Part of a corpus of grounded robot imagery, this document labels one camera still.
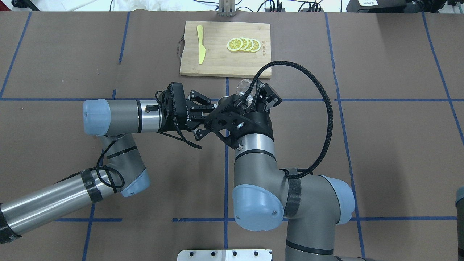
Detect black braided cable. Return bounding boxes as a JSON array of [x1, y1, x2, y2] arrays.
[[250, 60, 334, 179]]

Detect aluminium frame post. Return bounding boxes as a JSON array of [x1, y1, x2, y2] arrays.
[[217, 0, 236, 17]]

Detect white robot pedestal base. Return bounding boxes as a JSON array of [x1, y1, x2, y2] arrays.
[[177, 249, 273, 261]]

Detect yellow lemon slices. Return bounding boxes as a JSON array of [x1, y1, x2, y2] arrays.
[[226, 37, 262, 53]]

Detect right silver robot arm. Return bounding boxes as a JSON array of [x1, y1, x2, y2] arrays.
[[232, 130, 356, 261]]

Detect wooden cutting board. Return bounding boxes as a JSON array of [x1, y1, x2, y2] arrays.
[[179, 20, 272, 78]]

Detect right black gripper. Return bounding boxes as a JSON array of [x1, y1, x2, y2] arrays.
[[239, 81, 283, 139]]

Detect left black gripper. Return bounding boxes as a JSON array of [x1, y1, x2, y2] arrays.
[[183, 90, 216, 141]]

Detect yellow plastic knife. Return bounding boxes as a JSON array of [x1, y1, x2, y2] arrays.
[[196, 25, 206, 65]]

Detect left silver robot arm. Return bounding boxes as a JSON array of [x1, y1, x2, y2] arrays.
[[1, 84, 217, 244]]

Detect small clear glass cup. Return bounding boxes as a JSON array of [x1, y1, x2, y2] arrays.
[[236, 79, 252, 96]]

